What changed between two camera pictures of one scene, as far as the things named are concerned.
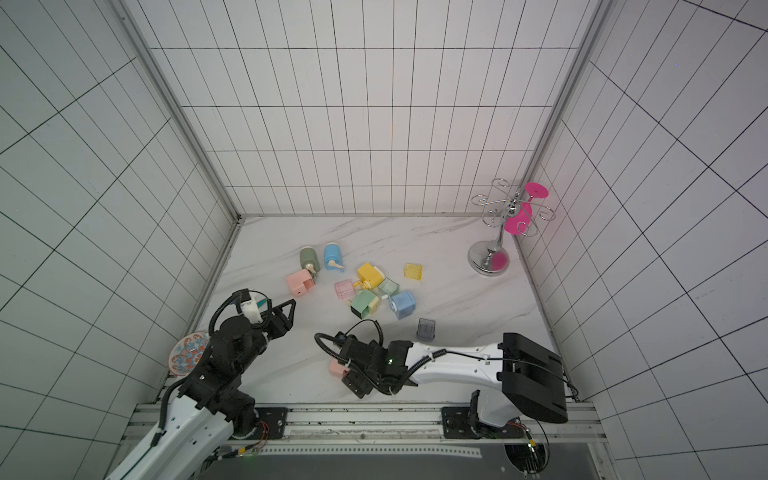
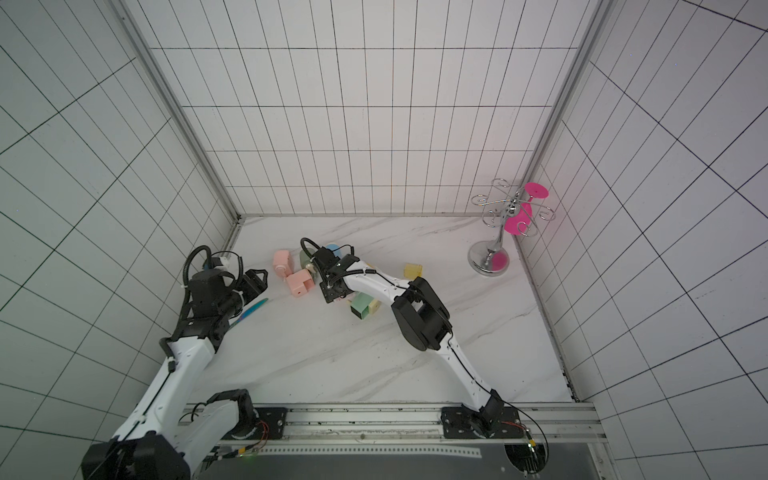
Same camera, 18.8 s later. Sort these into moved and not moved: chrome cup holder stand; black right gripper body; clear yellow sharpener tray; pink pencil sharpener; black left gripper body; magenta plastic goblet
Moved: black right gripper body; pink pencil sharpener; black left gripper body
Not moved: magenta plastic goblet; clear yellow sharpener tray; chrome cup holder stand
